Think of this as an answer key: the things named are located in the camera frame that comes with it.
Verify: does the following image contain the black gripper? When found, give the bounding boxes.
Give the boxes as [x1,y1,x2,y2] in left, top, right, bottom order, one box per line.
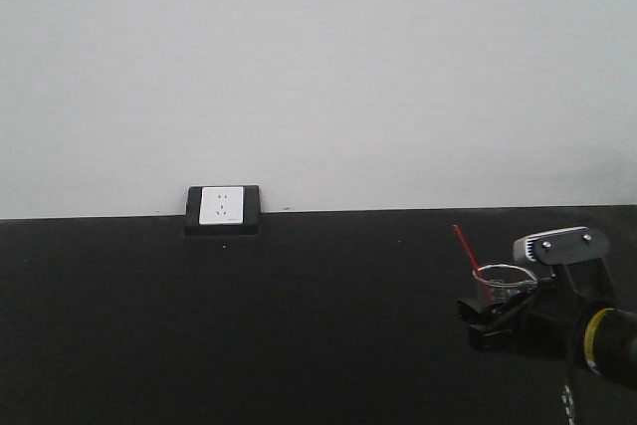
[457,257,616,358]

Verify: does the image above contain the clear glass beaker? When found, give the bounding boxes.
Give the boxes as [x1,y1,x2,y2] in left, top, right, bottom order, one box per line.
[473,264,537,306]

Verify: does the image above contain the red plastic stirrer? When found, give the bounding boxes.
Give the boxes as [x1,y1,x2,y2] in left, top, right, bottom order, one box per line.
[452,224,494,304]

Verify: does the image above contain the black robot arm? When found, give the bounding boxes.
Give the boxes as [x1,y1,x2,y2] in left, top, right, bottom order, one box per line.
[457,258,636,389]

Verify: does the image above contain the black socket mounting box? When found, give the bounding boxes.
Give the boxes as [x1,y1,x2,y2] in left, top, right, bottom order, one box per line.
[183,185,261,238]

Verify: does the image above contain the black braided cable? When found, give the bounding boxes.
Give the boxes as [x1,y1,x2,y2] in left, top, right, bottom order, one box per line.
[560,329,581,425]

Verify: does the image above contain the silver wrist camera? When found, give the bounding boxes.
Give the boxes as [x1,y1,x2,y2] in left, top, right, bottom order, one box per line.
[513,226,610,266]

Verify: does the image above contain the white wall power socket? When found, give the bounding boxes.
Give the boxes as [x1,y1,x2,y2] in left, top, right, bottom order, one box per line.
[199,186,245,226]

